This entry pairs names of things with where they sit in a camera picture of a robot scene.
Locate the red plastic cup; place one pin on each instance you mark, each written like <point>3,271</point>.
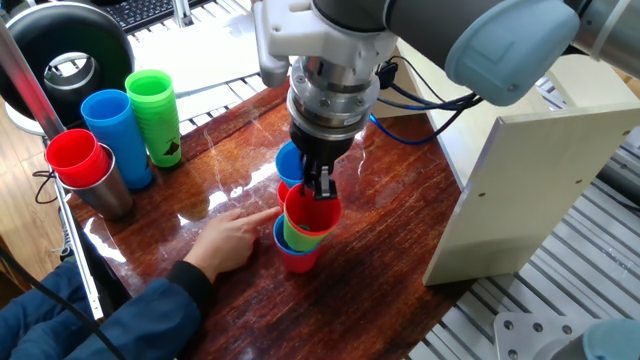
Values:
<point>282,192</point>
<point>77,157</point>
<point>312,215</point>
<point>297,262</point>

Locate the green plastic cup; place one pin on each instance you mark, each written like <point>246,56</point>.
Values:
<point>297,240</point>

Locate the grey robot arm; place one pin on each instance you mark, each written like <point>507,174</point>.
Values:
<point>425,25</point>

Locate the aluminium frame post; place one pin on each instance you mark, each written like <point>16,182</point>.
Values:
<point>25,85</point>

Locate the stainless steel cup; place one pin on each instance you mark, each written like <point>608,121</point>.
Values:
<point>107,197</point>

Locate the blue plastic cup stack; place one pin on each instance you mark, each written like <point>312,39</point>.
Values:
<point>120,140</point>

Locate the silver vertical pole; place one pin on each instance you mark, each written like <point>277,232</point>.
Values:
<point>182,12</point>

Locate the black keyboard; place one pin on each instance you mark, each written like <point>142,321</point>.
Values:
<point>140,12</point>

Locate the forearm in blue sleeve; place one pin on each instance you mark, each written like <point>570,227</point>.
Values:
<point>125,325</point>

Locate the person's hand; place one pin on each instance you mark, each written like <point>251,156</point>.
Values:
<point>225,245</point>

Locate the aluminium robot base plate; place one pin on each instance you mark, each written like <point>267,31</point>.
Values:
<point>525,335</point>

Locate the white paper sheet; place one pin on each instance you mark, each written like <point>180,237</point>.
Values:
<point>200,55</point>

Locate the cream wooden shelf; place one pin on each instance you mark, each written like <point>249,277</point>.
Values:
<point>525,200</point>

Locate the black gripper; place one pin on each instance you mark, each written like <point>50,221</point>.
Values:
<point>320,147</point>

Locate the green cup at bottom edge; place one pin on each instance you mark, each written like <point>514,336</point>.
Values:
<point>157,125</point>

